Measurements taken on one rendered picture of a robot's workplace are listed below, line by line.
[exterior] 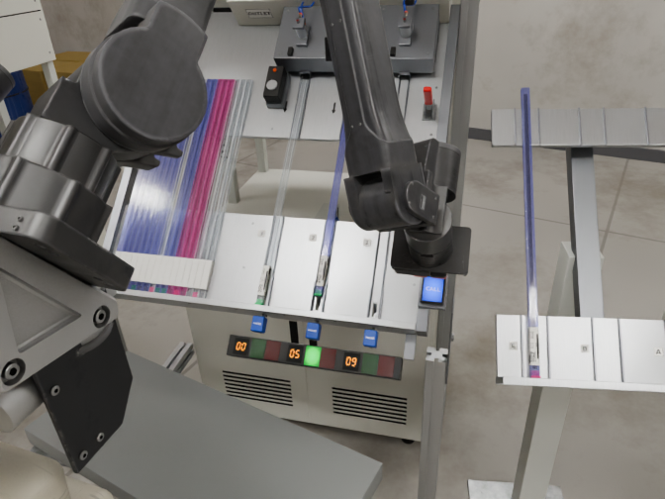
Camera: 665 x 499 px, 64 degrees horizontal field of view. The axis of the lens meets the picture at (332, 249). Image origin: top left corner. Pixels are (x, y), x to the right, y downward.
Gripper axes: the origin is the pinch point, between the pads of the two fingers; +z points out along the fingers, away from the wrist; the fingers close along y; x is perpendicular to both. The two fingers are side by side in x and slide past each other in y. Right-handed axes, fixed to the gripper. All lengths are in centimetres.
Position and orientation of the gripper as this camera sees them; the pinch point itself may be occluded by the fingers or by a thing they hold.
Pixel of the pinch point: (432, 266)
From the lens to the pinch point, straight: 81.3
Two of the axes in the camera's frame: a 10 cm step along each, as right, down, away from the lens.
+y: -9.7, -0.8, 2.5
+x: -1.5, 9.5, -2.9
